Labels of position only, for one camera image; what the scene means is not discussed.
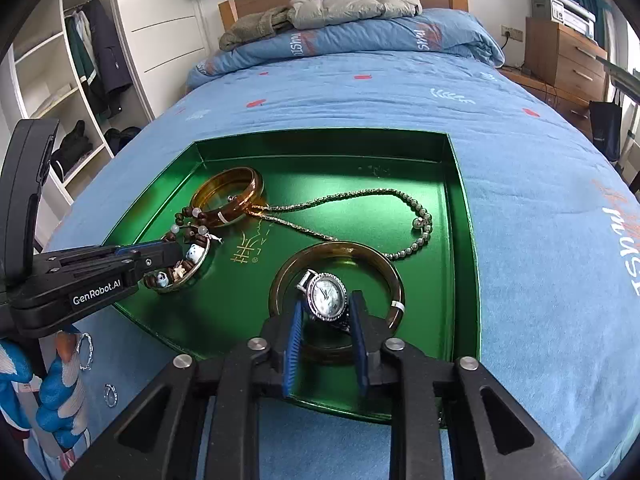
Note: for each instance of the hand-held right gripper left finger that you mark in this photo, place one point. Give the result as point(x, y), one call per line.
point(292, 345)

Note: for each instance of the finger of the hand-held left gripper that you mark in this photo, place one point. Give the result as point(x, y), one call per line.
point(157, 265)
point(150, 249)

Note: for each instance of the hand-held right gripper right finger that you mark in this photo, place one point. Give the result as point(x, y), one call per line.
point(360, 345)

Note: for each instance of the thin silver bangle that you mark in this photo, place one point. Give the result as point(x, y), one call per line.
point(204, 257)

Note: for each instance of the silver wristwatch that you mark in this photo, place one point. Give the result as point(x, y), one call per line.
point(326, 297)

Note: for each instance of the dark tortoiseshell bangle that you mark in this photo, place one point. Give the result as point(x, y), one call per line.
point(345, 249)

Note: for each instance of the amber bangle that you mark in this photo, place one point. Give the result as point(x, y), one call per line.
point(252, 182)

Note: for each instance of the green tray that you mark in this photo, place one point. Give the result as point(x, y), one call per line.
point(350, 170)

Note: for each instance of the person's left hand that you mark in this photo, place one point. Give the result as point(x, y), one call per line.
point(60, 390)

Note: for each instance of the dark folded clothes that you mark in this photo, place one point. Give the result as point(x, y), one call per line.
point(74, 149)

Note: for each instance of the hanging clothes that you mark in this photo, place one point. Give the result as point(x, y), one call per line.
point(97, 60)

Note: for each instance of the white wardrobe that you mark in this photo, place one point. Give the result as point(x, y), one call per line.
point(155, 20)

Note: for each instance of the olive jacket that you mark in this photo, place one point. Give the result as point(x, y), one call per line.
point(252, 27)

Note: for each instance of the folded blue duvet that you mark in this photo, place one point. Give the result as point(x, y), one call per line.
point(350, 45)

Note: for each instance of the dark tote bag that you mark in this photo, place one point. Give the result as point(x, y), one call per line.
point(605, 127)

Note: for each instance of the wooden drawer cabinet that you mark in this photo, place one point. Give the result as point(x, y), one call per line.
point(567, 62)

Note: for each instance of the desk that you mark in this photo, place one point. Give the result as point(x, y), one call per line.
point(622, 77)

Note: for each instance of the white printer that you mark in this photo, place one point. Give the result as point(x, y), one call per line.
point(562, 7)

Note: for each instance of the wall socket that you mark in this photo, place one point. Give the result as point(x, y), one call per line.
point(511, 33)

